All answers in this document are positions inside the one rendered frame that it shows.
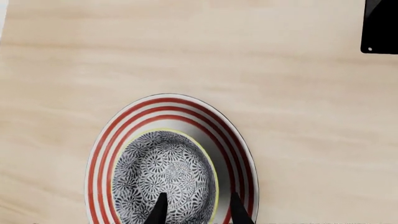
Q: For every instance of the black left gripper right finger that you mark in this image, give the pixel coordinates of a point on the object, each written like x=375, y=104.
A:
x=240, y=210

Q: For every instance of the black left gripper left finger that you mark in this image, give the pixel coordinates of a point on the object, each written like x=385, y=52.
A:
x=159, y=211

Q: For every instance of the white plate with red rings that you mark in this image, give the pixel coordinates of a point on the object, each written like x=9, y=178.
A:
x=217, y=130

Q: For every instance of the flat black stove plate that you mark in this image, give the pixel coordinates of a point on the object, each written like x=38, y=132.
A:
x=381, y=25

